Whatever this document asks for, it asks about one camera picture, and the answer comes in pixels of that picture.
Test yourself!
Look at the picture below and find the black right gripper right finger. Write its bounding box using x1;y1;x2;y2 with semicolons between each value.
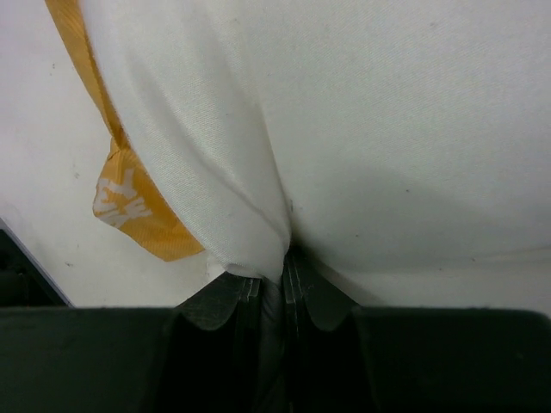
282;249;550;412

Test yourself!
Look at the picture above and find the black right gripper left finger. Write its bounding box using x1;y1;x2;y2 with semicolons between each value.
1;274;262;412

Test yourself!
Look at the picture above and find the yellow Mickey Mouse pillowcase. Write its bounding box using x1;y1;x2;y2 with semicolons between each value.
46;1;203;262

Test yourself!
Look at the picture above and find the white pillow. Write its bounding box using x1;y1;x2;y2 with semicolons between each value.
80;1;550;312

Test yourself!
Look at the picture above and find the aluminium front frame rail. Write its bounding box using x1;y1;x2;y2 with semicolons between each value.
1;220;72;308

